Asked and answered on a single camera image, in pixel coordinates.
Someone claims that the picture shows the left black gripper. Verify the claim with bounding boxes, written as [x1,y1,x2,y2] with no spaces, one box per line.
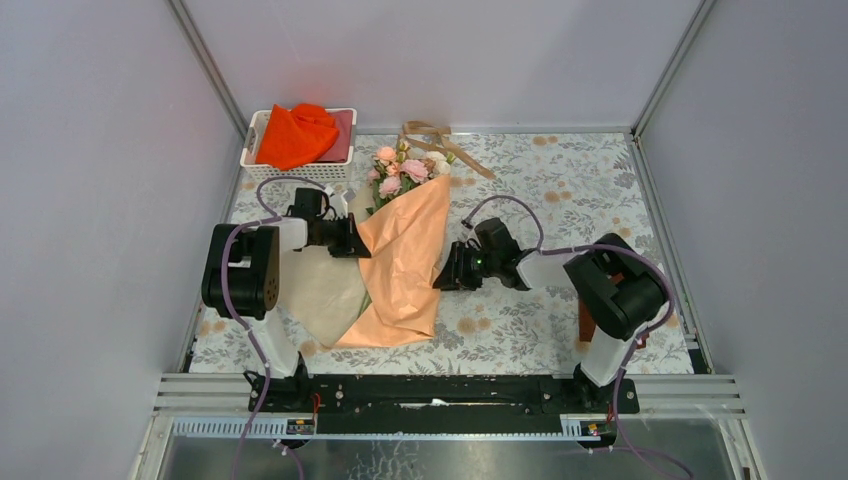
[312,213,371,259]

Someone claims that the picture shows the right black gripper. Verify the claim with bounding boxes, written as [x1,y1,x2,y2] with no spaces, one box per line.
[432,240,500,292]

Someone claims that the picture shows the beige orange wrapping paper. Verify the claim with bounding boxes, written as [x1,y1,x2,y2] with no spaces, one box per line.
[279,175,451,348]

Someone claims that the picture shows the white plastic basket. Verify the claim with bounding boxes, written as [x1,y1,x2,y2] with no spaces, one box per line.
[239,107,358,183]

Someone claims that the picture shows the pink rose stems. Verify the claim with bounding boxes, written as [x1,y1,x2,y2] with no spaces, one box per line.
[366,138,457,214]

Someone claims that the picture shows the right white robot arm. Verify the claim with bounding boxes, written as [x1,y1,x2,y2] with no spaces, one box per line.
[432,218,674,412]

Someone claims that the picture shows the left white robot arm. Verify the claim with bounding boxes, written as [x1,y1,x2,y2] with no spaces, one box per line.
[201,187,371,411]

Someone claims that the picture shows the floral table cloth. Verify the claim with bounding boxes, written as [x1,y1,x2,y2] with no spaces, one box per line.
[188,132,696,378]

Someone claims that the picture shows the dark red cloth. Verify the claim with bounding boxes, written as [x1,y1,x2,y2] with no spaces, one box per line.
[317,109,356,164]

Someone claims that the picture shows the orange cloth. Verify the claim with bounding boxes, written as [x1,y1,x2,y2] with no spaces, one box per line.
[256,103,340,171]

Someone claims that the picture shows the tan ribbon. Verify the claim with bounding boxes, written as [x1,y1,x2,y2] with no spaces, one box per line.
[399,120,496,180]

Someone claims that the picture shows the brown wooden block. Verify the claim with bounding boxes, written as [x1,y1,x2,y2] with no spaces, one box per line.
[575,273,627,342]

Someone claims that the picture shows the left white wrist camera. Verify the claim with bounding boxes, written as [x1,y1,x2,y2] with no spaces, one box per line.
[323,187,354,219]

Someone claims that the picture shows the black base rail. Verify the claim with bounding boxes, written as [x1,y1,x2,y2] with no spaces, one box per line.
[243,370,640,435]

